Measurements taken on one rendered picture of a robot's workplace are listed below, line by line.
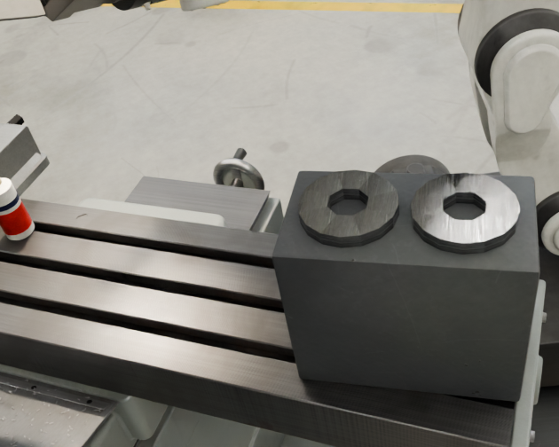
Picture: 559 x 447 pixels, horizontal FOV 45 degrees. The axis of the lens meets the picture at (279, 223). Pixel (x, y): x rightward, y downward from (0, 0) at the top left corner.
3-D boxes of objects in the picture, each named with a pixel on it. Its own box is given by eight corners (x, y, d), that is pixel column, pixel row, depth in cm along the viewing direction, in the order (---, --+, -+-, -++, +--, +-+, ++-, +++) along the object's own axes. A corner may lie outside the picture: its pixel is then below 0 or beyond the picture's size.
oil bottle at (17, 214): (18, 220, 99) (-16, 160, 91) (41, 223, 97) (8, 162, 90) (1, 239, 96) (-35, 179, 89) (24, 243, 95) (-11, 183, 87)
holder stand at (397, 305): (318, 293, 80) (295, 158, 66) (517, 307, 74) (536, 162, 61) (298, 380, 71) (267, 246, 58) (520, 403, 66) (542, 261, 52)
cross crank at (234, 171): (227, 185, 155) (216, 144, 147) (275, 191, 151) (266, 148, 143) (198, 233, 144) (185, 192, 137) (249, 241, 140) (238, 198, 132)
